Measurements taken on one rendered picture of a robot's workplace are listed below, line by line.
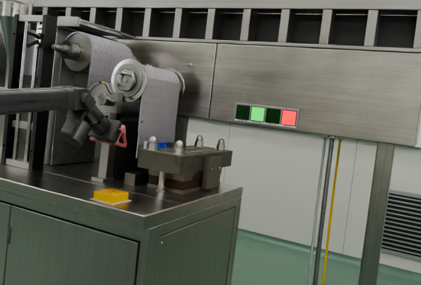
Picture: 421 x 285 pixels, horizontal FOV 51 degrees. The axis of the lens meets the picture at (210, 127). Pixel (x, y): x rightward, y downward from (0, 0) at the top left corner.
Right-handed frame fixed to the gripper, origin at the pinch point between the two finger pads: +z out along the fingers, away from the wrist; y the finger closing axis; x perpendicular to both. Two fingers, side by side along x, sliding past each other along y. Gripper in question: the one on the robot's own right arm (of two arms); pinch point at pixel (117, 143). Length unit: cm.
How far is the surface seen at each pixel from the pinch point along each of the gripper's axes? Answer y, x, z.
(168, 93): -0.1, 29.5, 13.2
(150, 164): 8.7, -1.2, 8.9
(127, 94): -5.6, 18.5, -0.2
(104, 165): -8.9, -4.5, 10.1
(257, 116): 30, 34, 29
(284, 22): 35, 65, 11
